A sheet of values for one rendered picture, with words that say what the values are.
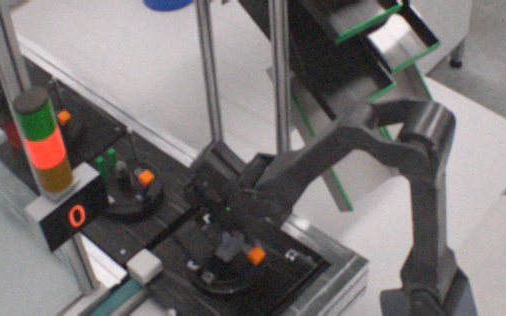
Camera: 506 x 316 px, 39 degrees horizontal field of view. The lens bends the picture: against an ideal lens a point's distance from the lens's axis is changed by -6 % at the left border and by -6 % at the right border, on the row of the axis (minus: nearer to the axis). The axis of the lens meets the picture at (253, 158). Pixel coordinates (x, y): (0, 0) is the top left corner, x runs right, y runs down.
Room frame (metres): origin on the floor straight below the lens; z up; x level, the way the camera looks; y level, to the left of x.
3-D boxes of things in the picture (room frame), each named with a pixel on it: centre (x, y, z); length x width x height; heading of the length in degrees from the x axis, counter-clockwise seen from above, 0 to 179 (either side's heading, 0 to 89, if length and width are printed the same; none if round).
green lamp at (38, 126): (0.72, 0.28, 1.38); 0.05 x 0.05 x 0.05
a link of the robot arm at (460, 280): (0.56, -0.24, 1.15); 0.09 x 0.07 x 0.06; 149
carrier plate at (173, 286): (0.77, 0.06, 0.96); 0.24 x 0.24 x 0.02; 45
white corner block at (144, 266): (0.77, 0.20, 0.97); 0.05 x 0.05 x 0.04; 45
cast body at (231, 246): (0.78, 0.07, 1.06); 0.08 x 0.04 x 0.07; 45
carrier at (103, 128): (1.12, 0.41, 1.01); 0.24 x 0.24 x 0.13; 45
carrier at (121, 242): (0.95, 0.24, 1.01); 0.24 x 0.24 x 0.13; 45
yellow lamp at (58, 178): (0.72, 0.28, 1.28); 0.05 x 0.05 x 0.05
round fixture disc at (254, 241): (0.77, 0.06, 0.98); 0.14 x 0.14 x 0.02
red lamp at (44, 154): (0.72, 0.28, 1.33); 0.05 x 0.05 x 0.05
